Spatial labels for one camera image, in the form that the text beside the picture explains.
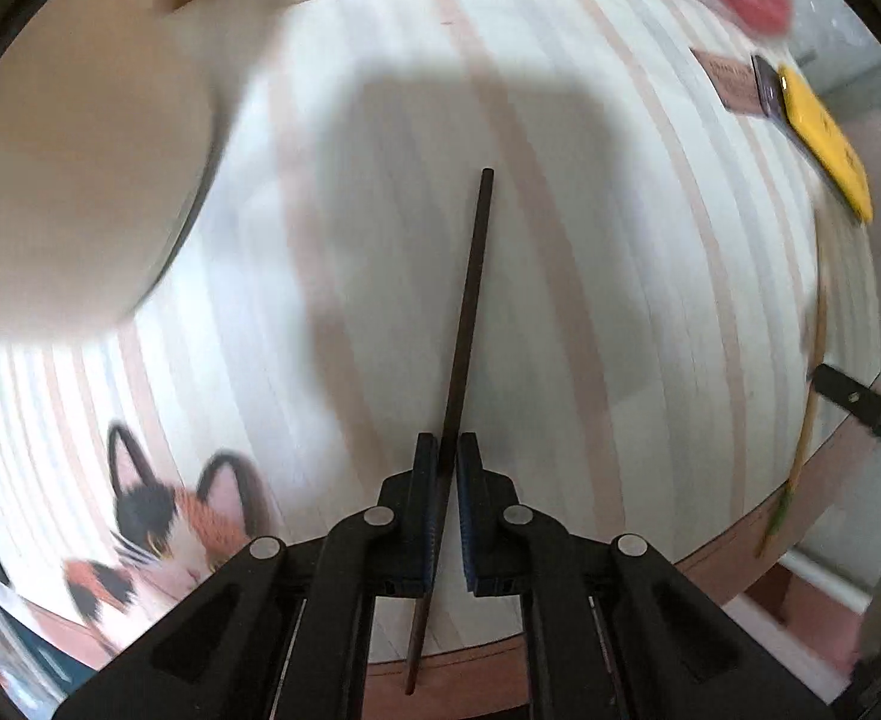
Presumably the light wooden chopstick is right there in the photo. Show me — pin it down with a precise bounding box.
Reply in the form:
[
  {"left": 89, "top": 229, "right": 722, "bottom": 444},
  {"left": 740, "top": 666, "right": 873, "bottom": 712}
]
[{"left": 754, "top": 229, "right": 828, "bottom": 559}]

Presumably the striped cat tablecloth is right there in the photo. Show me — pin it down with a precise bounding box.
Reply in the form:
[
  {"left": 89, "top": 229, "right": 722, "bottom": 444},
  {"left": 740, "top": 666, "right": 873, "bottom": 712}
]
[{"left": 0, "top": 0, "right": 881, "bottom": 717}]

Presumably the yellow knife sharpener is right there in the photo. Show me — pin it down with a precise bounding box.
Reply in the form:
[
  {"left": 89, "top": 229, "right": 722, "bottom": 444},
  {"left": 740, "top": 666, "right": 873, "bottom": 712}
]
[{"left": 751, "top": 54, "right": 873, "bottom": 224}]

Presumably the brown card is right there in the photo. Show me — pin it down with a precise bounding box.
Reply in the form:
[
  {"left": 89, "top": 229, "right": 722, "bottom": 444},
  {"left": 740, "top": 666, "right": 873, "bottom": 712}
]
[{"left": 691, "top": 49, "right": 765, "bottom": 115}]

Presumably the beige utensil holder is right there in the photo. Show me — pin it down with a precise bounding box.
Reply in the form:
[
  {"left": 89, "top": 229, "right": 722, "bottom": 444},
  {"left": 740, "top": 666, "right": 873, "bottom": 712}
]
[{"left": 0, "top": 0, "right": 214, "bottom": 343}]

